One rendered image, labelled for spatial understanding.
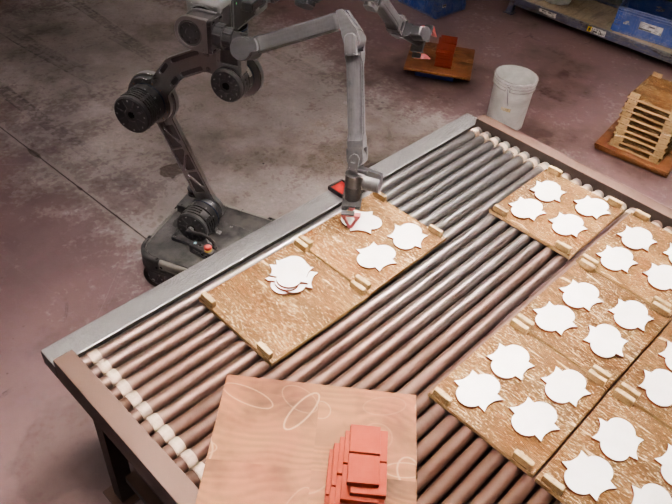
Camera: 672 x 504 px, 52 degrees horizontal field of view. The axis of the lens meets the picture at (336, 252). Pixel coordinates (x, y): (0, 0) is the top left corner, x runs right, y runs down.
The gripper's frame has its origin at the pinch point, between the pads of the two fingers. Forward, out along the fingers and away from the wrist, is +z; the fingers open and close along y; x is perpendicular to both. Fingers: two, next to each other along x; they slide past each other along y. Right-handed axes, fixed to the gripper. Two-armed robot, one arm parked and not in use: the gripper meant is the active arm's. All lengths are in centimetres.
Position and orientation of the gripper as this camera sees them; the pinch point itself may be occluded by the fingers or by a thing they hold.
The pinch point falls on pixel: (350, 217)
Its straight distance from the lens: 246.4
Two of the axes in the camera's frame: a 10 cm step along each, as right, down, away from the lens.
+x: -10.0, -0.7, 0.3
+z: -0.3, 7.4, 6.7
